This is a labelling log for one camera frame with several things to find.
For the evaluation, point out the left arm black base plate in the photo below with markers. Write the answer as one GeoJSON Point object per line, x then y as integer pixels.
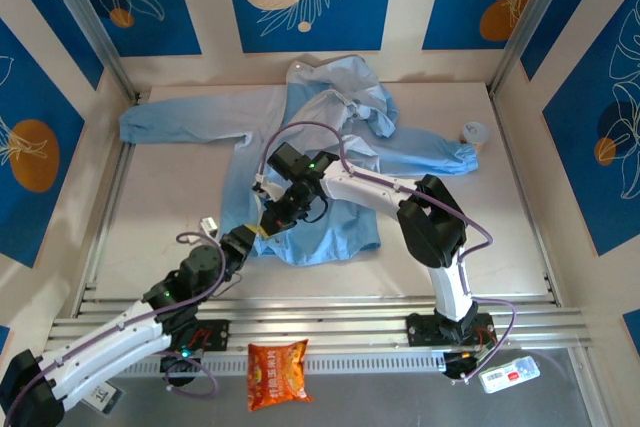
{"type": "Point", "coordinates": [215, 334]}

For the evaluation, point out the orange snack bag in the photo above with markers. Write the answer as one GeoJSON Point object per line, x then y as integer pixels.
{"type": "Point", "coordinates": [277, 372]}

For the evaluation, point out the black and white label card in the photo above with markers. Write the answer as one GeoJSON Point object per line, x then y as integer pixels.
{"type": "Point", "coordinates": [102, 394]}

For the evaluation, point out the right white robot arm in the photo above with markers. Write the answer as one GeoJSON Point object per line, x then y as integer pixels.
{"type": "Point", "coordinates": [370, 187]}

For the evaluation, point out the small white round container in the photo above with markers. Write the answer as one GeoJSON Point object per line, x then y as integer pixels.
{"type": "Point", "coordinates": [475, 134]}

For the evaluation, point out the aluminium table edge rail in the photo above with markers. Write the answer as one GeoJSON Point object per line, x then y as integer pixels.
{"type": "Point", "coordinates": [132, 117]}
{"type": "Point", "coordinates": [521, 187]}

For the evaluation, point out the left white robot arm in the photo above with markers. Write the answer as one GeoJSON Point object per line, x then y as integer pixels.
{"type": "Point", "coordinates": [100, 347]}

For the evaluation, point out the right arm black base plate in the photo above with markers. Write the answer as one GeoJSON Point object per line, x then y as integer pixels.
{"type": "Point", "coordinates": [420, 329]}

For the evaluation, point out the long aluminium mounting rail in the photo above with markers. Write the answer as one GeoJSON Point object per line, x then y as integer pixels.
{"type": "Point", "coordinates": [325, 319]}

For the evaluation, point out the light blue zip jacket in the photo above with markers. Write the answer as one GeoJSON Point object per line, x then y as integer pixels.
{"type": "Point", "coordinates": [330, 237]}

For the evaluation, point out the aluminium frame post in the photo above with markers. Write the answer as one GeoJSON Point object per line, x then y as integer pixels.
{"type": "Point", "coordinates": [535, 12]}
{"type": "Point", "coordinates": [90, 22]}

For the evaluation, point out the white labelled plastic box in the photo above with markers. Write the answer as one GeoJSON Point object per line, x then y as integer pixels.
{"type": "Point", "coordinates": [510, 374]}

